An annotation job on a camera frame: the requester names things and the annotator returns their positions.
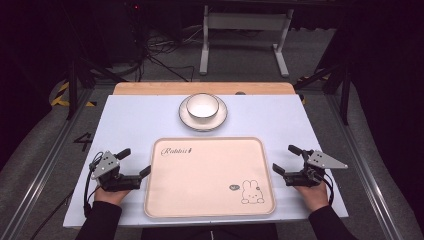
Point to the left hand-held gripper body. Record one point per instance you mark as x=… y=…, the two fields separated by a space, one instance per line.
x=105 y=165

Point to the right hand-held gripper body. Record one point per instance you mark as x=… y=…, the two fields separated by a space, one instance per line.
x=321 y=160

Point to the person's left hand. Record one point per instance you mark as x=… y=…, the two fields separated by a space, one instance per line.
x=111 y=196

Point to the person's right hand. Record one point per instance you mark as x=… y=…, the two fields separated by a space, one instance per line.
x=314 y=197

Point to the white table mat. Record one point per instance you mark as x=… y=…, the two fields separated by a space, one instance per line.
x=133 y=116

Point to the pink tray with rabbit print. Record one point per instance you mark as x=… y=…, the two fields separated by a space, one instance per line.
x=206 y=180

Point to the black tripod legs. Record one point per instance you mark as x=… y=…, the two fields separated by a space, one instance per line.
x=345 y=96
x=72 y=86

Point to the white plate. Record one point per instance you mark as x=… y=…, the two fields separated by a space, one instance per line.
x=203 y=125

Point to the wooden table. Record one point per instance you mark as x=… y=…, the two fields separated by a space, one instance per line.
x=160 y=88

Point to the white bowl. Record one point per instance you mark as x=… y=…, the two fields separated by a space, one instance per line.
x=202 y=106

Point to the white metal stand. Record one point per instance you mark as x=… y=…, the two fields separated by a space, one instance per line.
x=246 y=20

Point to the aluminium frame rail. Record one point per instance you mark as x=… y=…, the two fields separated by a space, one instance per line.
x=363 y=170
x=43 y=170

